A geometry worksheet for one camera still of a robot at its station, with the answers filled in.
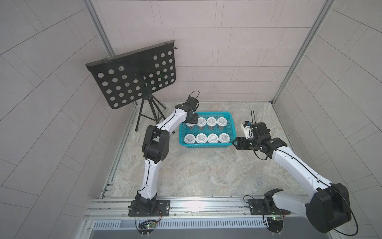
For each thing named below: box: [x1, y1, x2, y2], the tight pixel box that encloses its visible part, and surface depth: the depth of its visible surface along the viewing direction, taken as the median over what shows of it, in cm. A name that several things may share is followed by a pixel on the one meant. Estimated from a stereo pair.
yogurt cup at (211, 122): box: [206, 116, 217, 131], surface depth 99 cm
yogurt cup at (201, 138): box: [195, 132, 208, 144], surface depth 90 cm
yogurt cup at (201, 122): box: [196, 117, 207, 131], surface depth 99 cm
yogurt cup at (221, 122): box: [216, 116, 228, 130], surface depth 98 cm
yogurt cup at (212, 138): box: [206, 133, 219, 144], surface depth 91 cm
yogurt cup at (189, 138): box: [184, 133, 196, 144], surface depth 91 cm
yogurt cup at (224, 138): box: [218, 132, 231, 144], surface depth 91 cm
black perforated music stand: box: [85, 39, 177, 131], surface depth 72 cm
